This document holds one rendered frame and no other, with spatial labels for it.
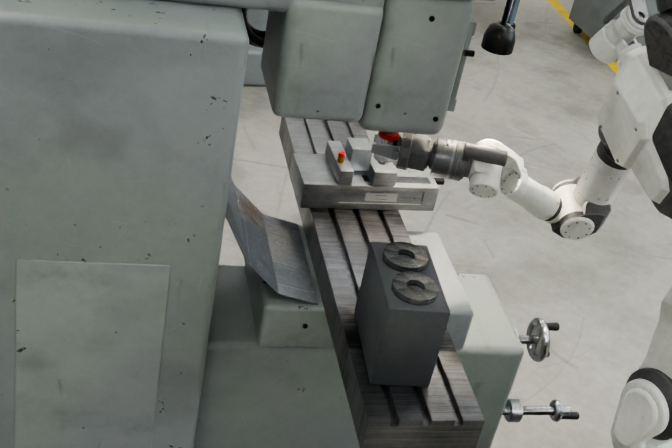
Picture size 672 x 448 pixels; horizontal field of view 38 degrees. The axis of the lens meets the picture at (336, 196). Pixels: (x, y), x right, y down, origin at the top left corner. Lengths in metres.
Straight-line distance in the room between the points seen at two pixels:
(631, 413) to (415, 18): 0.89
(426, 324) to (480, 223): 2.63
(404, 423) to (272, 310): 0.47
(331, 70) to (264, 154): 2.68
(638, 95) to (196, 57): 0.80
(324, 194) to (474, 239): 2.01
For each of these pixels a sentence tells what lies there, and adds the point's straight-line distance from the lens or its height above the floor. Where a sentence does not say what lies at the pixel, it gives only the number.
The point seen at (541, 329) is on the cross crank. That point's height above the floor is 0.73.
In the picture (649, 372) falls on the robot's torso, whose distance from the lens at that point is 2.06.
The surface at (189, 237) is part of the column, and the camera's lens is 2.00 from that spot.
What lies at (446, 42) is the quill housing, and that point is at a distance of 2.02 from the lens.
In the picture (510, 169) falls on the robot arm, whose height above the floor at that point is 1.22.
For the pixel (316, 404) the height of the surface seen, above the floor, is 0.60.
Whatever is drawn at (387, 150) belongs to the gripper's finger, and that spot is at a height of 1.24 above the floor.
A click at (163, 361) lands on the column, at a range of 2.20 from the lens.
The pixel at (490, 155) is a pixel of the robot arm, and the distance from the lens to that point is 2.16.
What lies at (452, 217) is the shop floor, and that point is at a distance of 4.45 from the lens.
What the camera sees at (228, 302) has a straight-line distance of 2.39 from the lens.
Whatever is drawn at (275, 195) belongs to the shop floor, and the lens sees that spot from 4.32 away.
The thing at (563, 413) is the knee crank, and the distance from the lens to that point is 2.69.
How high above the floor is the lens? 2.25
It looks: 31 degrees down
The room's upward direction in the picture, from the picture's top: 12 degrees clockwise
